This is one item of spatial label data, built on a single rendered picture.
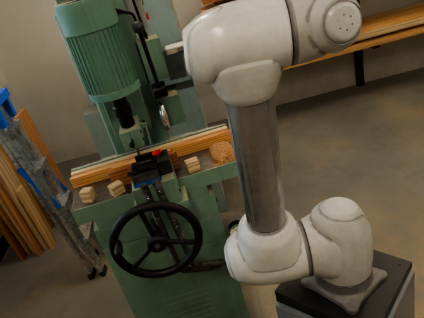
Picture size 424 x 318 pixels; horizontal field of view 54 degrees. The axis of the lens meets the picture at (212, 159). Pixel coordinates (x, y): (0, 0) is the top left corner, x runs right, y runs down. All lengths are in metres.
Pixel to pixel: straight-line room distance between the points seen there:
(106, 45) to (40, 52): 2.60
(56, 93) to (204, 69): 3.30
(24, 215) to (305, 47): 2.45
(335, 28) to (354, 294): 0.76
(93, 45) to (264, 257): 0.79
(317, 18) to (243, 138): 0.28
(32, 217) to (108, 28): 1.83
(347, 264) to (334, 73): 3.10
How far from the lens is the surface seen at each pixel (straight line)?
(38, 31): 3.88
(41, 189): 2.31
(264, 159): 0.88
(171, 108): 1.63
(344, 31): 0.74
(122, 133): 1.45
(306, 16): 0.75
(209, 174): 1.42
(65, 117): 4.06
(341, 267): 1.16
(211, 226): 1.53
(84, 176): 1.57
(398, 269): 1.36
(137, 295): 1.70
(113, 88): 1.36
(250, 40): 0.73
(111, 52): 1.34
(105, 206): 1.45
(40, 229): 2.97
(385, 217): 2.51
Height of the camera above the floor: 1.60
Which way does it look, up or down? 28 degrees down
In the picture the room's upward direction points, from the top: 15 degrees counter-clockwise
